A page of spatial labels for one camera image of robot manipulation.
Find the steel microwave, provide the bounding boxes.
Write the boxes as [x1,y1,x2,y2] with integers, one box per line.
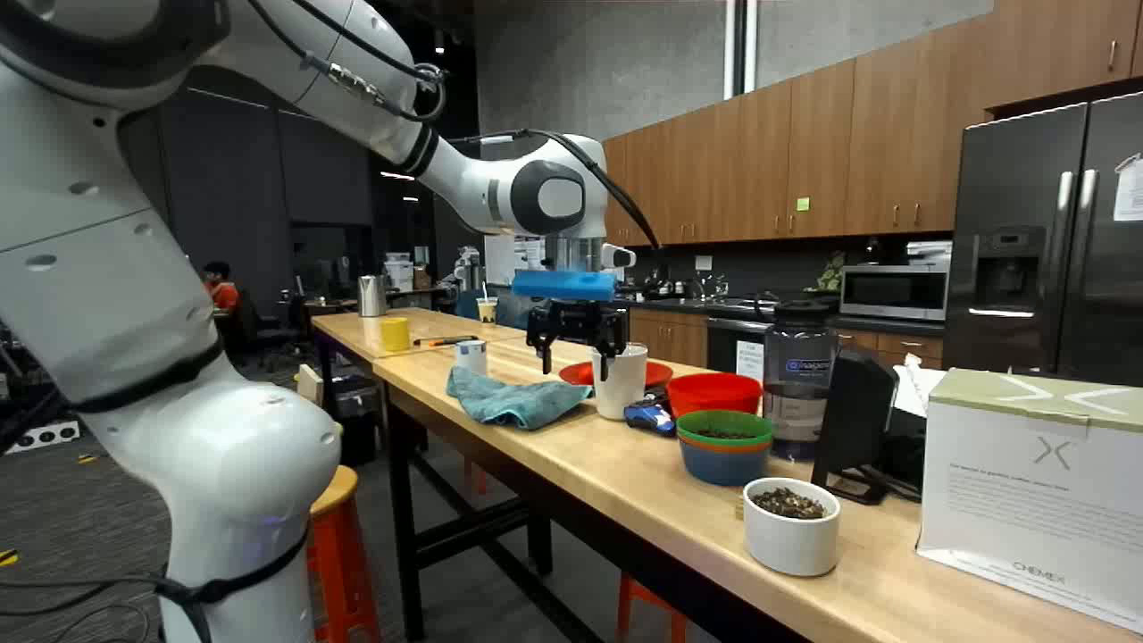
[836,262,954,326]

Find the light blue towel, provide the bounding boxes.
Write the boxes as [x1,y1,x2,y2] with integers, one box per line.
[444,362,594,434]

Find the red bowl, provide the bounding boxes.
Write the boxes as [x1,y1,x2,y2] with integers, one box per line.
[663,368,766,421]

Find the blue bowl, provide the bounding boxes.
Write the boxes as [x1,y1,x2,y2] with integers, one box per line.
[675,434,773,488]

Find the white cardboard box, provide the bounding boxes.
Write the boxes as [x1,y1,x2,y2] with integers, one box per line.
[913,364,1143,637]

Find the small blue object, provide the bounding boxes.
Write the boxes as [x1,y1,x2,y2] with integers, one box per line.
[622,395,682,444]

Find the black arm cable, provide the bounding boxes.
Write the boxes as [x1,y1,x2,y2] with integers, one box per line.
[247,0,663,248]

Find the red plate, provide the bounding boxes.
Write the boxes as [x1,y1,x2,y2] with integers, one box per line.
[556,358,679,395]

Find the yellow mug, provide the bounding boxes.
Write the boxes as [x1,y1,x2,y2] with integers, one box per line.
[375,310,419,362]

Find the wooden base cabinets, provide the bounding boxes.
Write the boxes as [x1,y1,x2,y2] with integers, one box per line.
[626,303,948,375]

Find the tall white mug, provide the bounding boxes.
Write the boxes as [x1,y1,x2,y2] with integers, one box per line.
[590,340,654,425]

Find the steel oven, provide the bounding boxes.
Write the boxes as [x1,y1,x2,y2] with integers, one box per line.
[702,310,770,387]

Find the green potted plant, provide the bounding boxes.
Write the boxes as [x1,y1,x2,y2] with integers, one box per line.
[809,248,851,301]

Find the orange metal stool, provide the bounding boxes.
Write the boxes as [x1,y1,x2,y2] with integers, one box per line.
[304,464,386,643]
[611,569,691,643]

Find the person in orange shirt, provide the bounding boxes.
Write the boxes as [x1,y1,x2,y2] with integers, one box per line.
[201,258,248,322]

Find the long wooden table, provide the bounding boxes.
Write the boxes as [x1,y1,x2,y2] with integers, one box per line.
[372,318,1143,643]

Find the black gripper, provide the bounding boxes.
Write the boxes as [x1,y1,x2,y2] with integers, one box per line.
[525,301,632,387]

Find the black steel refrigerator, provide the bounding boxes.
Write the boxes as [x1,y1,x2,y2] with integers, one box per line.
[944,87,1143,389]

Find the white ceramic bowl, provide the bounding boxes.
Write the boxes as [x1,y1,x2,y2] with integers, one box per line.
[738,473,845,583]

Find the small white can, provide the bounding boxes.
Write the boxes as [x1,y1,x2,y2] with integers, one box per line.
[454,335,494,381]

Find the wooden wall cabinets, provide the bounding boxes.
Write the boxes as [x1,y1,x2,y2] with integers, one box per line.
[600,0,1143,248]

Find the green bowl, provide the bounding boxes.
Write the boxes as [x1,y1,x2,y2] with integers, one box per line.
[675,408,777,454]

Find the white paper on refrigerator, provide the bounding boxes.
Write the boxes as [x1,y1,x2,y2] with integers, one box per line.
[1110,151,1143,227]

